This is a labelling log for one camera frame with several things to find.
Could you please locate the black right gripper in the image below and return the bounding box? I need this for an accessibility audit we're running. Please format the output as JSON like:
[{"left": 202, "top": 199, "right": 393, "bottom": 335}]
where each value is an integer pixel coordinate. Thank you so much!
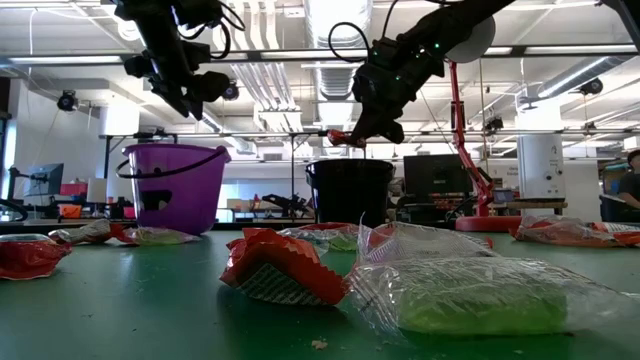
[{"left": 349, "top": 37, "right": 445, "bottom": 145}]

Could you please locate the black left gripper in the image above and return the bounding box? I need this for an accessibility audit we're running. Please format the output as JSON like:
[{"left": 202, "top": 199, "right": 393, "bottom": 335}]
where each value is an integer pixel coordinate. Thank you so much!
[{"left": 124, "top": 9, "right": 231, "bottom": 121}]

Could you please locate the red candy yellow label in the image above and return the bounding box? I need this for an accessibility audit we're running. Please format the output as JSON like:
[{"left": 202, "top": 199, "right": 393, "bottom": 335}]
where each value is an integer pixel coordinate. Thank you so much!
[{"left": 326, "top": 128, "right": 368, "bottom": 150}]

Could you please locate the small red candy packet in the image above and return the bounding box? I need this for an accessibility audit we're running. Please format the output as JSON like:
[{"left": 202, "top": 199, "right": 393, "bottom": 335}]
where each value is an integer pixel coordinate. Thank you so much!
[{"left": 108, "top": 222, "right": 135, "bottom": 245}]

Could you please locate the clear packet orange candy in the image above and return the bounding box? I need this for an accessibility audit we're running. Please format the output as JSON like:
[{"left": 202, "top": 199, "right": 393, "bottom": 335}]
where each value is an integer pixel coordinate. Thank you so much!
[{"left": 509, "top": 214, "right": 624, "bottom": 250}]

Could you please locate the large red candy packet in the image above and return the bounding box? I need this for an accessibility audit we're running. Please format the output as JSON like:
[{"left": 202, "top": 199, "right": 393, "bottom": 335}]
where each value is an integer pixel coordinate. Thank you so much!
[{"left": 0, "top": 232, "right": 74, "bottom": 282}]

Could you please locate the red white candy packet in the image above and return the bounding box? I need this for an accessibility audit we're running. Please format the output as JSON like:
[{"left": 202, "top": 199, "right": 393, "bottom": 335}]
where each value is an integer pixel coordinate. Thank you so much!
[{"left": 589, "top": 221, "right": 640, "bottom": 248}]

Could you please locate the large clear packet green candy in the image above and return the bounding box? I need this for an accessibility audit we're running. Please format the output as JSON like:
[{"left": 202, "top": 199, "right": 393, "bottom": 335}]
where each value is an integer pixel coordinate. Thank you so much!
[{"left": 344, "top": 256, "right": 640, "bottom": 347}]

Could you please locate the black bucket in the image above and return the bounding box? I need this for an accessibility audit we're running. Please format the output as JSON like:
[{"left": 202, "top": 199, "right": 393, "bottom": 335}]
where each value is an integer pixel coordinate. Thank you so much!
[{"left": 303, "top": 158, "right": 396, "bottom": 226}]

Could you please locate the black computer monitor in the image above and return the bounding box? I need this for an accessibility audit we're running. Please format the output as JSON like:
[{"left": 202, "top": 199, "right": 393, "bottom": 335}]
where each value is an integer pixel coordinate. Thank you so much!
[{"left": 403, "top": 153, "right": 475, "bottom": 197}]

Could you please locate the purple bucket with face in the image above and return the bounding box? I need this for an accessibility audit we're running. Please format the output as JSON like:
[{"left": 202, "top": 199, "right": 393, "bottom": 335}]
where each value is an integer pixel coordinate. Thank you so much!
[{"left": 115, "top": 143, "right": 233, "bottom": 237}]

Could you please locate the white box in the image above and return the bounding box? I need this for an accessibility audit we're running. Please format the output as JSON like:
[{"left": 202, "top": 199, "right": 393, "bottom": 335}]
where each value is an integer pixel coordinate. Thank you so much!
[{"left": 86, "top": 178, "right": 108, "bottom": 204}]

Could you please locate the red desk lamp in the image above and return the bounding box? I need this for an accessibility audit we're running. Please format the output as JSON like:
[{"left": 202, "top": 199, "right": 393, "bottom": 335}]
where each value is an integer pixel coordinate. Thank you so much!
[{"left": 443, "top": 13, "right": 525, "bottom": 234}]

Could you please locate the grey computer monitor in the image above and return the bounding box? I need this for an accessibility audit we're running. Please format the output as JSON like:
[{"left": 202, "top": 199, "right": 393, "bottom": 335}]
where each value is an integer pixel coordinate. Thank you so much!
[{"left": 24, "top": 162, "right": 65, "bottom": 198}]

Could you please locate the white cylindrical column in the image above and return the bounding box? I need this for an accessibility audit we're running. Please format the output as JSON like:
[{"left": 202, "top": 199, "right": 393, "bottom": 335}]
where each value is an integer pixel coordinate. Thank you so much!
[{"left": 517, "top": 133, "right": 567, "bottom": 201}]

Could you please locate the wooden background table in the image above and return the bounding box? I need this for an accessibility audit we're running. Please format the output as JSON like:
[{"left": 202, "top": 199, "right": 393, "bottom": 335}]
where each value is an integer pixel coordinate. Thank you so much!
[{"left": 492, "top": 200, "right": 569, "bottom": 210}]

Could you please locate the green table mat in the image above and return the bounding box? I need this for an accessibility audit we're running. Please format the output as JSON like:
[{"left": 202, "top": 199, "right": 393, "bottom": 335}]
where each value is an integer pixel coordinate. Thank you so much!
[{"left": 0, "top": 229, "right": 640, "bottom": 360}]

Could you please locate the black office chair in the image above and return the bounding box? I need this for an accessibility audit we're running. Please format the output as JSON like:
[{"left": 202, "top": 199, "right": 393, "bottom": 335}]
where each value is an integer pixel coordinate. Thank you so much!
[{"left": 598, "top": 193, "right": 626, "bottom": 224}]

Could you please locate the person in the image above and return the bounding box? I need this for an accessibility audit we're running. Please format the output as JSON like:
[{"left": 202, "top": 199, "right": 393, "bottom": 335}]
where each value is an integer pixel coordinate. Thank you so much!
[{"left": 617, "top": 148, "right": 640, "bottom": 211}]

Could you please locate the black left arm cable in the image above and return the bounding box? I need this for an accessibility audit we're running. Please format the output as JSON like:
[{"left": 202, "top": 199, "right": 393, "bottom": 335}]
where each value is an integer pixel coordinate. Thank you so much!
[{"left": 174, "top": 0, "right": 247, "bottom": 61}]

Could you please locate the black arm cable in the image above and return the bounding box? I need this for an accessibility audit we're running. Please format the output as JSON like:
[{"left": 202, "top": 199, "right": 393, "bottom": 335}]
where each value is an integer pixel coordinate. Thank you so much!
[
  {"left": 328, "top": 21, "right": 372, "bottom": 64},
  {"left": 174, "top": 0, "right": 247, "bottom": 61}
]

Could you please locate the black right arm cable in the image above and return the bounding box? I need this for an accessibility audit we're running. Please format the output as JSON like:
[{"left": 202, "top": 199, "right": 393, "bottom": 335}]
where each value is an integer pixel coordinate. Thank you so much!
[{"left": 328, "top": 21, "right": 372, "bottom": 64}]

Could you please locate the black looped background cable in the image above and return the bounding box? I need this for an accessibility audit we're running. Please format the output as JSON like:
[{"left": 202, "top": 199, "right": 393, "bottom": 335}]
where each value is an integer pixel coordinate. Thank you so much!
[{"left": 0, "top": 198, "right": 32, "bottom": 225}]

